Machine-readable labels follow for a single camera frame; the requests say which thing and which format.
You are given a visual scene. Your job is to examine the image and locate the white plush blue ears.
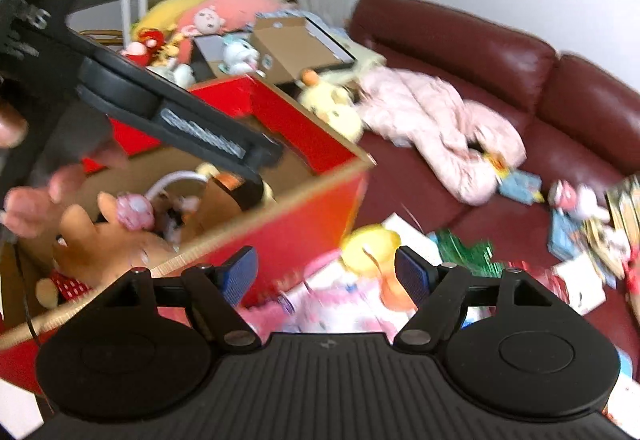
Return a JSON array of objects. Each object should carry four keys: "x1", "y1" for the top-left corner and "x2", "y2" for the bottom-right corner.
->
[{"x1": 220, "y1": 38, "x2": 263, "y2": 74}]

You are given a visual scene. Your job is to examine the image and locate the small white pink plush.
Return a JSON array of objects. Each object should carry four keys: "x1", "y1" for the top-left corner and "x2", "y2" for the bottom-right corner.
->
[{"x1": 547, "y1": 180, "x2": 608, "y2": 221}]

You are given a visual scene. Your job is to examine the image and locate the brown cardboard box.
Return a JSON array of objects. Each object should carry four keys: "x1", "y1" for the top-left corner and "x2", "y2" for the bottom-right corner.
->
[{"x1": 250, "y1": 15, "x2": 358, "y2": 84}]

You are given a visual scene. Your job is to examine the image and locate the red cardboard box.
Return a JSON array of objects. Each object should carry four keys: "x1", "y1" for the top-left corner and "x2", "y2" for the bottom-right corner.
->
[{"x1": 0, "y1": 73, "x2": 376, "y2": 396}]

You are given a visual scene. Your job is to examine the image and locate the red costume plush figure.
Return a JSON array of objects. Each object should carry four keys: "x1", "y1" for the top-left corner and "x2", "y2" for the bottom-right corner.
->
[{"x1": 122, "y1": 28, "x2": 168, "y2": 66}]

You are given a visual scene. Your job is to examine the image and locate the long pink plush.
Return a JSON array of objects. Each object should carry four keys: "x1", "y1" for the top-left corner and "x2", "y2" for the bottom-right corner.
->
[{"x1": 177, "y1": 0, "x2": 296, "y2": 61}]

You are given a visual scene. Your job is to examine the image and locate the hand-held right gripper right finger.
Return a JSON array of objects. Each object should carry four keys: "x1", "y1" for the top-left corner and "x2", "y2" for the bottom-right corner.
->
[{"x1": 392, "y1": 245, "x2": 553, "y2": 355}]

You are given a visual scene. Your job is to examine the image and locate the red polka dot plush doll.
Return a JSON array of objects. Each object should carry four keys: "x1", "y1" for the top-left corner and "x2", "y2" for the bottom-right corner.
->
[{"x1": 35, "y1": 270, "x2": 96, "y2": 311}]

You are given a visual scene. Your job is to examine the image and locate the orange plastic bowl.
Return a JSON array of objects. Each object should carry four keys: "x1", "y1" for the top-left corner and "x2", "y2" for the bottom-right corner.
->
[{"x1": 380, "y1": 275, "x2": 417, "y2": 313}]

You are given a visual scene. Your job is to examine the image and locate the tan teddy bear plush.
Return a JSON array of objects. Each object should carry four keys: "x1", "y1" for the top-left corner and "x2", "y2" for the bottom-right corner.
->
[{"x1": 52, "y1": 193, "x2": 173, "y2": 291}]

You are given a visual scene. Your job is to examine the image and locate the green tinsel decoration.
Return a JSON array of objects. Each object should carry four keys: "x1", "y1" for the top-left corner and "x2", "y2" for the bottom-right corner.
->
[{"x1": 430, "y1": 230, "x2": 506, "y2": 271}]

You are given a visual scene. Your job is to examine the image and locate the yellow duck plush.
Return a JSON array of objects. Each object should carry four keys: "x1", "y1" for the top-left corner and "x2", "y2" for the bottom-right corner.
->
[{"x1": 297, "y1": 70, "x2": 366, "y2": 143}]

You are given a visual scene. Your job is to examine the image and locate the dark red leather sofa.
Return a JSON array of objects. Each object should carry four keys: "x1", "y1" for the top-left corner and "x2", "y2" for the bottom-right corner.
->
[{"x1": 345, "y1": 0, "x2": 640, "y2": 381}]

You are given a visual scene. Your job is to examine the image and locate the yellow plastic bowl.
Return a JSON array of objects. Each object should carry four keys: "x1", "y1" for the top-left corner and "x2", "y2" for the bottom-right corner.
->
[{"x1": 340, "y1": 224, "x2": 403, "y2": 278}]

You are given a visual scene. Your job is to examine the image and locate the yellow banana plush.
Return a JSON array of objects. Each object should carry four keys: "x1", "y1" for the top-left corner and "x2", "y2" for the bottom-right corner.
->
[{"x1": 132, "y1": 0, "x2": 211, "y2": 38}]

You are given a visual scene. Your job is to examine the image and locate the gold packaged set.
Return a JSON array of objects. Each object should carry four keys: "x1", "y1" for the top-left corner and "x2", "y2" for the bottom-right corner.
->
[{"x1": 605, "y1": 175, "x2": 640, "y2": 291}]

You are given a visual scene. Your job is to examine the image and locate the pink padded jacket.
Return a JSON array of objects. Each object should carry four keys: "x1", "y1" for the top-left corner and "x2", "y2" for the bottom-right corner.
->
[{"x1": 357, "y1": 68, "x2": 526, "y2": 206}]

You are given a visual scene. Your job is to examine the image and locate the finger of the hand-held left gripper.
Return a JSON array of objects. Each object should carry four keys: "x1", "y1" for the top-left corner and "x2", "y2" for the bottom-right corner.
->
[{"x1": 230, "y1": 135, "x2": 283, "y2": 208}]

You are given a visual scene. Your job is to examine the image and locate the person's left hand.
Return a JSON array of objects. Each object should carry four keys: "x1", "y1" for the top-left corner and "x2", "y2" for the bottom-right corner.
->
[{"x1": 0, "y1": 101, "x2": 132, "y2": 241}]

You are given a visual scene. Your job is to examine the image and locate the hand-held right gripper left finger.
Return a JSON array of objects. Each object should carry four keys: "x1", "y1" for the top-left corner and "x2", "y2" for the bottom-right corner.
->
[{"x1": 97, "y1": 246, "x2": 262, "y2": 353}]

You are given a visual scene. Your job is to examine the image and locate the white pink-faced plush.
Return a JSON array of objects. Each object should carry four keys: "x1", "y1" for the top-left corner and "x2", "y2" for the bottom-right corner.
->
[{"x1": 192, "y1": 5, "x2": 226, "y2": 34}]

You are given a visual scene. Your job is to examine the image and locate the pink paw lamp white cable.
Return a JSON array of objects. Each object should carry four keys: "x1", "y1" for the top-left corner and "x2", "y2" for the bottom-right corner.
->
[{"x1": 116, "y1": 171, "x2": 213, "y2": 232}]

